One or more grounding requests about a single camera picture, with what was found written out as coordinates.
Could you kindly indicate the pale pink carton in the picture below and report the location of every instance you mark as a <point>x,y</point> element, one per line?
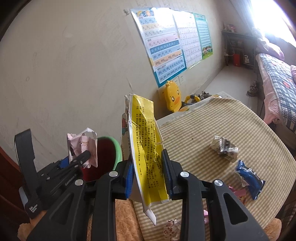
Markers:
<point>83,141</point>

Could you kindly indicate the pink snack wrapper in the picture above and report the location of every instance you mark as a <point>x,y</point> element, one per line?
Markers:
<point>239,194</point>

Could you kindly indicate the blue bordered letter poster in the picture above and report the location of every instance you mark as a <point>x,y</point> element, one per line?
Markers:
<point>159,46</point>

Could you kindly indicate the yellow duck toy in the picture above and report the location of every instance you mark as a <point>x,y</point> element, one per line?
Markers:
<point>172,97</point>

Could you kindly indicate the brown shoe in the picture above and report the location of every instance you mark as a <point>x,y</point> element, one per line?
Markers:
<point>255,83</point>
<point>252,90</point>

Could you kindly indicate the green red bucket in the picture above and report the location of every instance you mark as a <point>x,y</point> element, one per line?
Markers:
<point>106,153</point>

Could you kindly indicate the pink bed sheet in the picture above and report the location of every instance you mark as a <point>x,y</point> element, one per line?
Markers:
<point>268,104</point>

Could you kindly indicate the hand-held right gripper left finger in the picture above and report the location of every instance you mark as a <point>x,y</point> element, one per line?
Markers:
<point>128,180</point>

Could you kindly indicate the small pink box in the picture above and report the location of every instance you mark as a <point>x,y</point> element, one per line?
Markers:
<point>231,27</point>

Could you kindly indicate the blue snack wrapper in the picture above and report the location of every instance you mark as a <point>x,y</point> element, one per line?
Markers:
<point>249,180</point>

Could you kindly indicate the purple pillow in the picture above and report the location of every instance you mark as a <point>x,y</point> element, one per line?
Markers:
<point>274,47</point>

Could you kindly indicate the small pink wrapper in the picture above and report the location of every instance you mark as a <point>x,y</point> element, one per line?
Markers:
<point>205,212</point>

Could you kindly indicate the small white container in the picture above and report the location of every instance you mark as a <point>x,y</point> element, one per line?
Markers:
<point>246,59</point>

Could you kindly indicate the yellow white paper packet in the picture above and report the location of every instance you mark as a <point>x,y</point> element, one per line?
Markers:
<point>148,143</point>

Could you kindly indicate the pink blanket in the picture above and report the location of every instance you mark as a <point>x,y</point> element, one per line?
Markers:
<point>293,73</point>

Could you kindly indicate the dark brown wooden furniture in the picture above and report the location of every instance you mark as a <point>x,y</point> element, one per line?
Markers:
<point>9,185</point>

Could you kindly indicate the small wall hook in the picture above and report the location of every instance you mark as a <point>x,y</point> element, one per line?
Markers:
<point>126,11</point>

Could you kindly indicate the small dark toy figures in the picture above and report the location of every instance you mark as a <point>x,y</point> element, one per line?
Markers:
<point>204,95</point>

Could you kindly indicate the white chart poster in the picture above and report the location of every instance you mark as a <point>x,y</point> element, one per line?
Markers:
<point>189,39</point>

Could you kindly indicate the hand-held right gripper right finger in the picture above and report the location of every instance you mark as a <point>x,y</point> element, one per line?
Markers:
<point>167,176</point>

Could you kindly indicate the red container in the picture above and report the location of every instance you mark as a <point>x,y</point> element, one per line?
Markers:
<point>237,60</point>

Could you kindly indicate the silver wrapper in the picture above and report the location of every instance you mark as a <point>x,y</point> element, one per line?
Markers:
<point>224,148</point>

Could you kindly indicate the bright window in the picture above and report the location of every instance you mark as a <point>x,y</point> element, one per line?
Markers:
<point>272,14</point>

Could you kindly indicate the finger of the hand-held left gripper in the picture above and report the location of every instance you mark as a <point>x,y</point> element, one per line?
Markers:
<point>64,162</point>
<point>81,160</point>

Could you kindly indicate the tan plush cushion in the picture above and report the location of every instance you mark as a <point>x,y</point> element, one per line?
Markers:
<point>124,215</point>

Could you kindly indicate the pink white patterned wrapper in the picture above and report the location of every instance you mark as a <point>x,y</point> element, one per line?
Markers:
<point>172,230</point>

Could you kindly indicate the yellow toy vehicle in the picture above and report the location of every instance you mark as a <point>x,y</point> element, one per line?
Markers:
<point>190,99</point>

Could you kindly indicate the dark shelf desk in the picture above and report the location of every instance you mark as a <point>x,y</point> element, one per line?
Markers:
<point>240,34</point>

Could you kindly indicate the white wall socket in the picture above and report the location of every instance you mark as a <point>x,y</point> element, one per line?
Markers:
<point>176,81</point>
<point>182,78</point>

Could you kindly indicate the bed with plaid quilt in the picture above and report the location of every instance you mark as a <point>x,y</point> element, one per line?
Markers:
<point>282,88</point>

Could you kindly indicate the green chart poster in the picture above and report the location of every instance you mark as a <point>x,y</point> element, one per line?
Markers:
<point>204,34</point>

